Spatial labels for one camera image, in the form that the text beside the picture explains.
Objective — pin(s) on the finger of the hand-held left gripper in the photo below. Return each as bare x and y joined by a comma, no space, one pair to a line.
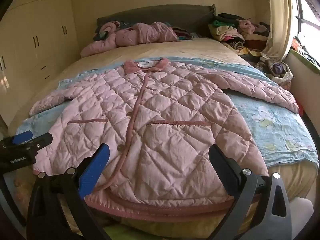
22,136
41,141

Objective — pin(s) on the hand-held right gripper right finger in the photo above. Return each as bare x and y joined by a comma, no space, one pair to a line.
222,165

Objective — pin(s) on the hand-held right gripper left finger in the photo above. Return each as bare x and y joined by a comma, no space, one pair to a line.
95,170

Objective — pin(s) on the pink quilted jacket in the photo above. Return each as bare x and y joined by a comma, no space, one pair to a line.
162,120

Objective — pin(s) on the pile of folded clothes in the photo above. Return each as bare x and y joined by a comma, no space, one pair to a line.
230,30

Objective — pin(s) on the light blue printed blanket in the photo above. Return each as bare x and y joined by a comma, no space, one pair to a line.
270,125

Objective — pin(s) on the cream wardrobe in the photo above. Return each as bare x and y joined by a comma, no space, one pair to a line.
32,42

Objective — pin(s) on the bed with beige sheet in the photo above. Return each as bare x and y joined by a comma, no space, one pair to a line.
175,50

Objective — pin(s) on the dark floral cloth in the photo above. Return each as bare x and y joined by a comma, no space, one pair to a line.
102,32

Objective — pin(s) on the dark striped cloth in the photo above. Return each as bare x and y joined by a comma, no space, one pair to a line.
183,32

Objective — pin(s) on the colourful printed cloth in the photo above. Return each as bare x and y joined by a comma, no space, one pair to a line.
303,51

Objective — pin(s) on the crumpled pink padded jacket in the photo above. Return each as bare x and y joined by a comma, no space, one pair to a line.
140,33

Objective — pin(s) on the cream curtain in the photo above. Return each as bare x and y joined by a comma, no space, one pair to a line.
278,17

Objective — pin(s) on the window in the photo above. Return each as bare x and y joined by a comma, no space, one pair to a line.
308,10

